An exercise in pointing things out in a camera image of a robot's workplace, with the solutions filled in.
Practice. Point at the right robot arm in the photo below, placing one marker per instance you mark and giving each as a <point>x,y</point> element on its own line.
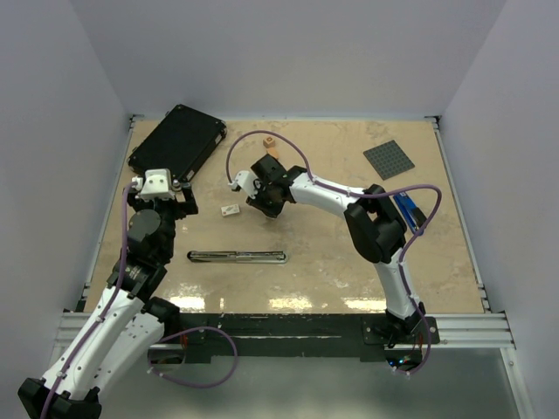
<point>375,227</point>

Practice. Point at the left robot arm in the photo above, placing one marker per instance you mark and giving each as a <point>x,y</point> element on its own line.
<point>127,319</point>

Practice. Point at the grey studded baseplate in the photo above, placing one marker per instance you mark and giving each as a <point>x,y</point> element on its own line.
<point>388,160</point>

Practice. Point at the blue stapler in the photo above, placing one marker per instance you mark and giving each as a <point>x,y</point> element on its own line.
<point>412,214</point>

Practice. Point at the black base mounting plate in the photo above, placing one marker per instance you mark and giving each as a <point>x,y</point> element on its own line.
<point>199,337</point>

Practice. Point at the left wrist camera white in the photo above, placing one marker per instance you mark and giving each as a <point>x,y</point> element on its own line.
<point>155,184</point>

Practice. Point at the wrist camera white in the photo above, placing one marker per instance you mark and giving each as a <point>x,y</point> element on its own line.
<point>244,180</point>
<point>155,184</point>

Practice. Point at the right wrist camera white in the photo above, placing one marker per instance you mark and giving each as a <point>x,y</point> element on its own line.
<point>244,180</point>

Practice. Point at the wooden cube with circle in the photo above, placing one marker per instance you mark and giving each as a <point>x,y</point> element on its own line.
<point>269,142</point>

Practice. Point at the aluminium frame rail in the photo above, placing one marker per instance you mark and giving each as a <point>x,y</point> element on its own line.
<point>479,330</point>

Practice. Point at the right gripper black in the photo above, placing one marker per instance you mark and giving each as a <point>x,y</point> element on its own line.
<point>257,202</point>

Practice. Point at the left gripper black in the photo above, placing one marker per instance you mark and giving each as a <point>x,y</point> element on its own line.
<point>182,209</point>

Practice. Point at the grey metal stapler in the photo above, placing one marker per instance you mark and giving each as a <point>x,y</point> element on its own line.
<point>238,257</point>

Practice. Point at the black hard case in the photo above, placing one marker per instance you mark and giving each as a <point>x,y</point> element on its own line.
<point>182,142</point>

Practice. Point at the plain wooden block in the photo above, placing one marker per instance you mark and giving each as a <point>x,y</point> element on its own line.
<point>273,152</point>

